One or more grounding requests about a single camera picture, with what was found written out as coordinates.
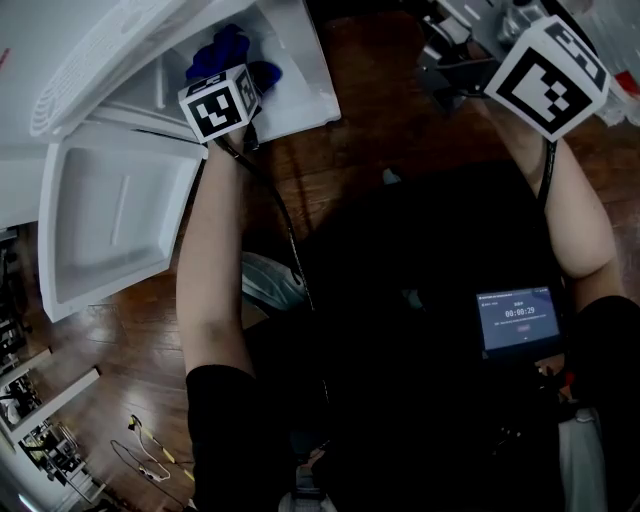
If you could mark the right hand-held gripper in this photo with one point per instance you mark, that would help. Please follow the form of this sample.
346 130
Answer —
545 85

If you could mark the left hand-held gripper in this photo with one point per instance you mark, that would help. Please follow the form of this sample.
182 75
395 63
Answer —
220 107

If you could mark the blue cloth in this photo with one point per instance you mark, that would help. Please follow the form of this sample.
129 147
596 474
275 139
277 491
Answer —
220 50

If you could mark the person's right forearm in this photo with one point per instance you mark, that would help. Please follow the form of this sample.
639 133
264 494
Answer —
580 225

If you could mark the person's left forearm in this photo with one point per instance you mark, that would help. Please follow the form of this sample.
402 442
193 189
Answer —
210 250

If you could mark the grey sneaker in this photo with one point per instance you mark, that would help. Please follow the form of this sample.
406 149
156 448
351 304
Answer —
270 282
391 175

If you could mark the person's black trousers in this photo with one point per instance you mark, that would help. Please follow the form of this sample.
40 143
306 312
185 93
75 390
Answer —
425 240

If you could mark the black phone with lit screen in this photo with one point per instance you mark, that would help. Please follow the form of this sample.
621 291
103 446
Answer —
517 320

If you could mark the person's black shirt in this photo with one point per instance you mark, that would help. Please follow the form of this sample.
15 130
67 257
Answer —
235 425

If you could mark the white metal desk frame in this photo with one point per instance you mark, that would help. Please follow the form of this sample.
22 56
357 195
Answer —
50 400

